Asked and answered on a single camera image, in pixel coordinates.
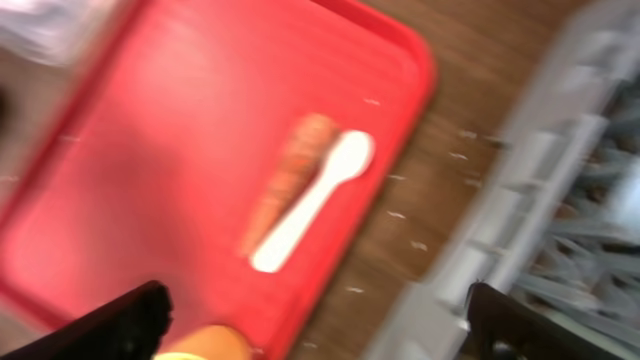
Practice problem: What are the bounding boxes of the yellow cup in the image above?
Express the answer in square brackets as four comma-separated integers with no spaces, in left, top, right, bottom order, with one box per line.
[153,325,252,360]

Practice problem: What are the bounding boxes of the white plastic spoon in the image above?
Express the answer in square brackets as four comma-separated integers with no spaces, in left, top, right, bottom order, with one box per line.
[250,130,375,273]

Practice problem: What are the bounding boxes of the clear plastic bin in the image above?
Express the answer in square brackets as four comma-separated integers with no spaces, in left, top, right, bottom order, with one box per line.
[1,0,118,66]

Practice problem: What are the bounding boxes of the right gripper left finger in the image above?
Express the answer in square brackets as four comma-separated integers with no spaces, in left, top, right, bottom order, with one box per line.
[1,281,173,360]

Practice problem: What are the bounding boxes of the carrot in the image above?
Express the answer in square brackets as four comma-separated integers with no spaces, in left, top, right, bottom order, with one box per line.
[239,114,340,257]

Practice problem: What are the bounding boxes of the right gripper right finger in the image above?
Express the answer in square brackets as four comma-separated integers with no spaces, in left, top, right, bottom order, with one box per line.
[466,282,618,360]

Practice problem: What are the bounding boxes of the red serving tray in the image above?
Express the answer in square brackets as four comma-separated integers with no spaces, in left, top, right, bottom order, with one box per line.
[1,0,436,359]

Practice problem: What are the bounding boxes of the grey dishwasher rack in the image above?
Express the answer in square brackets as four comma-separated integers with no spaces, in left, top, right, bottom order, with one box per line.
[363,0,639,360]

